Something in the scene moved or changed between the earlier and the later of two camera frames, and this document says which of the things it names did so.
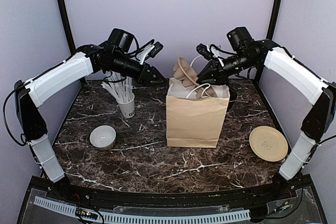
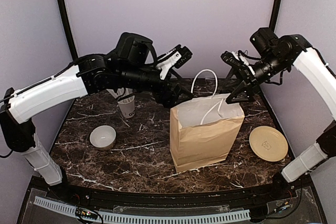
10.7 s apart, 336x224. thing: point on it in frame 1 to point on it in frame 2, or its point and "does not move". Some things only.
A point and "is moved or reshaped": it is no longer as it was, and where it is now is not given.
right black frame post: x=272 y=20 does not move
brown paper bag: x=194 y=115 is moved or reshaped
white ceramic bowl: x=103 y=137 does not move
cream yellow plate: x=269 y=143 does not move
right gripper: x=217 y=71 to x=249 y=84
